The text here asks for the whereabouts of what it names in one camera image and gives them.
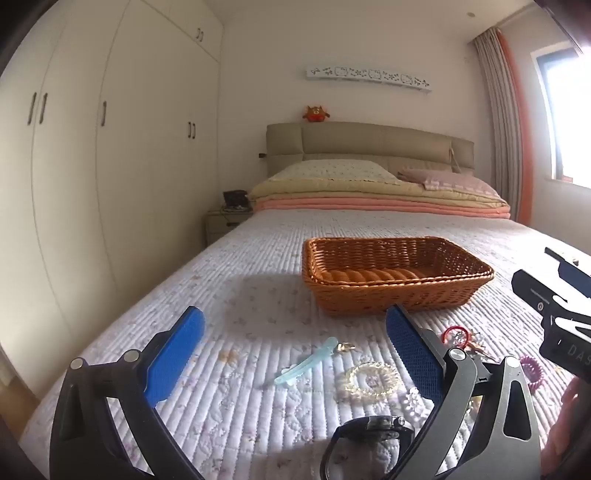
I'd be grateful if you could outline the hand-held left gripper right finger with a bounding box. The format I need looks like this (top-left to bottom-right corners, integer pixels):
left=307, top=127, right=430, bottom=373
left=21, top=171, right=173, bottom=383
left=385, top=303, right=541, bottom=480

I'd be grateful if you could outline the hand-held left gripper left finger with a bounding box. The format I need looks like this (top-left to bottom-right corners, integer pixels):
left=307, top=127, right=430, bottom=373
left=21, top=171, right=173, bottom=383
left=49, top=305, right=206, bottom=480

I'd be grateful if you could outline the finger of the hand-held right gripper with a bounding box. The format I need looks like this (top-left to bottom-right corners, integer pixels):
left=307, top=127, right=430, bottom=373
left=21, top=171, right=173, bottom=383
left=512, top=269, right=570, bottom=320
left=545, top=247, right=591, bottom=298

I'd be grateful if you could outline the red cord bracelet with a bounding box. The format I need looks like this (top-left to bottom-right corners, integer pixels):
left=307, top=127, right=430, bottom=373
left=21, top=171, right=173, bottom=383
left=441, top=324, right=469, bottom=346

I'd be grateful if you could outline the purple spiral hair tie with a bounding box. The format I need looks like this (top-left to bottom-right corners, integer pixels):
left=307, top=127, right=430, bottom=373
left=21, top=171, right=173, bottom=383
left=519, top=354, right=544, bottom=380

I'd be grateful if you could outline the brown wicker basket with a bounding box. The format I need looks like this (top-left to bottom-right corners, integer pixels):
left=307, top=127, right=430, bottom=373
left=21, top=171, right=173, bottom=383
left=302, top=236, right=495, bottom=318

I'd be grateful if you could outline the clear bead bracelet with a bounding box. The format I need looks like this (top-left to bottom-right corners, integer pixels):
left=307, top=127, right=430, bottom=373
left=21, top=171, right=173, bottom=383
left=339, top=362, right=402, bottom=400

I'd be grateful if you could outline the black wrist watch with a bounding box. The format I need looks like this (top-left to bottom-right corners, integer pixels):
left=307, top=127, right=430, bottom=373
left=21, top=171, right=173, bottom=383
left=325, top=415, right=415, bottom=480

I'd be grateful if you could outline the light blue hair clip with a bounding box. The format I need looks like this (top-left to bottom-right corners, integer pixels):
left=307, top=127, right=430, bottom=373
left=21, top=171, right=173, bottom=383
left=274, top=337, right=340, bottom=386

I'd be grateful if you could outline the person's right hand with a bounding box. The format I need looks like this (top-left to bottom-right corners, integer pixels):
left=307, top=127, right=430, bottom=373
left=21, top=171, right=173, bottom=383
left=542, top=376, right=591, bottom=480

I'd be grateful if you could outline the white bead flower ornament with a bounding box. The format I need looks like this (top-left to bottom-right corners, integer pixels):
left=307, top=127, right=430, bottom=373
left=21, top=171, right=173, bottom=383
left=402, top=387, right=428, bottom=416

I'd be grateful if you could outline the white quilted bed cover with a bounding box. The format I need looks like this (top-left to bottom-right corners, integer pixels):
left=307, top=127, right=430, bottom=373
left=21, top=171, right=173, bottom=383
left=18, top=208, right=591, bottom=480

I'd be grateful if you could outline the beige nightstand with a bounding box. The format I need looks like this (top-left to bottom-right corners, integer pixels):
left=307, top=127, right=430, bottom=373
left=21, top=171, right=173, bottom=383
left=204, top=209, right=254, bottom=245

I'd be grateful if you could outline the pink pillow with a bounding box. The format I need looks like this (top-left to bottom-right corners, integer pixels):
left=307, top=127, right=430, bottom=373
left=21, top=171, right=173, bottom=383
left=398, top=167, right=499, bottom=195

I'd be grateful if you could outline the folded salmon blanket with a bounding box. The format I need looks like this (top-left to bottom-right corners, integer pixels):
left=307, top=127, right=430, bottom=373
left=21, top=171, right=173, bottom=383
left=252, top=196, right=512, bottom=221

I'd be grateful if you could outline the grey and orange curtain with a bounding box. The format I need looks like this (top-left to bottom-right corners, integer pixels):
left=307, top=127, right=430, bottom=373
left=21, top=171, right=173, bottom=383
left=473, top=28, right=533, bottom=227

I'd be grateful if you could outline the window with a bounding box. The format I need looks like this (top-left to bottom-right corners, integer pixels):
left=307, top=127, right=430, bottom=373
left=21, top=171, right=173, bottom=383
left=531, top=39, right=591, bottom=186

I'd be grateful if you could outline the folded yellow blanket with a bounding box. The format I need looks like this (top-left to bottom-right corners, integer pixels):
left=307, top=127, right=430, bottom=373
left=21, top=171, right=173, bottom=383
left=249, top=178, right=509, bottom=209

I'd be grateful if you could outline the white built-in wardrobe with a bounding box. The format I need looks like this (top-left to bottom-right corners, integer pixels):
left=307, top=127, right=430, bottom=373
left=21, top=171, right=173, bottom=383
left=0, top=0, right=225, bottom=395

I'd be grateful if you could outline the cream floral pillow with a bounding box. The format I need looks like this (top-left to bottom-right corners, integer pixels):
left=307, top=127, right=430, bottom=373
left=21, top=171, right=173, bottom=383
left=268, top=159, right=402, bottom=186

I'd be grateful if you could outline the beige padded headboard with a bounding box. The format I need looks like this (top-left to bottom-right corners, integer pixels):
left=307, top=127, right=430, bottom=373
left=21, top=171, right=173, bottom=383
left=265, top=122, right=475, bottom=181

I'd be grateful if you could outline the beaded hair tie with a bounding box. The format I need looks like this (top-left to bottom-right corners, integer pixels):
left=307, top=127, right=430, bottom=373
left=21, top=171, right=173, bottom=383
left=455, top=330, right=491, bottom=360

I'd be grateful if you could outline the white cut-out wall decoration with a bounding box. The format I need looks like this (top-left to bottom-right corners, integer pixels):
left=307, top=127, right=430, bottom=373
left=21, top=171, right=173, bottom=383
left=305, top=66, right=432, bottom=93

